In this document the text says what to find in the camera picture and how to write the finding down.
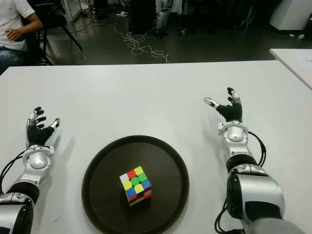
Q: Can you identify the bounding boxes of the silver humanoid robot legs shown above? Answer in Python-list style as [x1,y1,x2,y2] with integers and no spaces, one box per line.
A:
[155,0,174,39]

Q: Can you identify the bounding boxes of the white glass display case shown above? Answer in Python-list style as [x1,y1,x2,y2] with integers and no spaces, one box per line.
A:
[60,0,82,23]

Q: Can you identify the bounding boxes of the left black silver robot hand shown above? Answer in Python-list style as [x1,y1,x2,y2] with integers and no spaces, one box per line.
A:
[25,106,61,148]

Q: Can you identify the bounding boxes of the tangled white floor cable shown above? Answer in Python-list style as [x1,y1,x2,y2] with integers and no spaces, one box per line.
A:
[114,14,170,63]

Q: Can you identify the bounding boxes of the seated person in white shirt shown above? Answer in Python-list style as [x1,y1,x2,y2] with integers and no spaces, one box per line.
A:
[0,0,44,74]

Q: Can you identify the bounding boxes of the white neighbouring table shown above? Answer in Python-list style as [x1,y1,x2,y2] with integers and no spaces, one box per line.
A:
[269,48,312,91]

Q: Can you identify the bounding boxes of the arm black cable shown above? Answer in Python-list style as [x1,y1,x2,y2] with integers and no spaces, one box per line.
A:
[214,131,267,234]
[0,150,27,188]

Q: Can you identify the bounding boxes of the black chair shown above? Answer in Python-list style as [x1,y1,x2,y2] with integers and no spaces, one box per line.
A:
[21,0,86,66]

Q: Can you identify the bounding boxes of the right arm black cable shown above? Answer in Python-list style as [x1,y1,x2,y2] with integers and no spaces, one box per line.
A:
[214,131,267,234]

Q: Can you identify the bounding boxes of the multicolour Rubik's cube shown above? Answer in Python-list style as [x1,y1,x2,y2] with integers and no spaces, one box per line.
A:
[119,166,153,207]

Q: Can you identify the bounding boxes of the white cabinet with black base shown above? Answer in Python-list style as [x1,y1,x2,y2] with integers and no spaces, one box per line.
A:
[268,0,312,39]

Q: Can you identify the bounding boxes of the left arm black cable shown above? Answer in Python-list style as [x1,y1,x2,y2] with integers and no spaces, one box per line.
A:
[0,150,27,188]

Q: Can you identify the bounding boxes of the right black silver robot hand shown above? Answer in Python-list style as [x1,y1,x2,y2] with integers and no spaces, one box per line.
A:
[203,87,243,124]

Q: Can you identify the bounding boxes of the dark brown round plate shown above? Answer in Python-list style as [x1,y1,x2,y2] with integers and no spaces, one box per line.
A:
[81,135,190,234]

